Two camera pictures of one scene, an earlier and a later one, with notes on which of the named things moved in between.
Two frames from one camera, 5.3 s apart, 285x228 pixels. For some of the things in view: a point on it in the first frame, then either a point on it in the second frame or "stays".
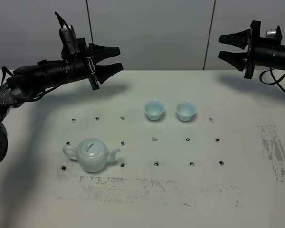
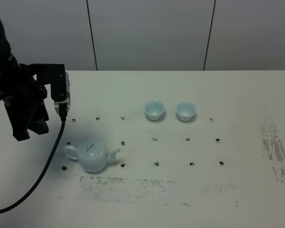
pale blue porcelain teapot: x=92 y=154 stays
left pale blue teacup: x=154 y=108 stays
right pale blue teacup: x=185 y=109 stays
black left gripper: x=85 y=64 -> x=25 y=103
